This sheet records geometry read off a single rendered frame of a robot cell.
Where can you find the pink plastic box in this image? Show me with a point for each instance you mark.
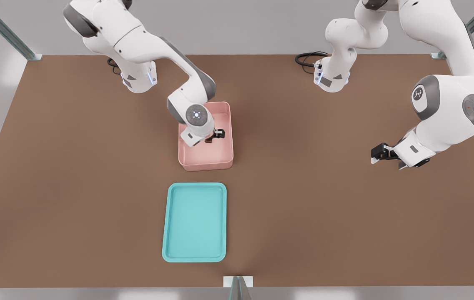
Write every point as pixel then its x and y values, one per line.
pixel 211 158

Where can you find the pale blue-green tray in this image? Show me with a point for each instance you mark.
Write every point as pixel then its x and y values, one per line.
pixel 195 223

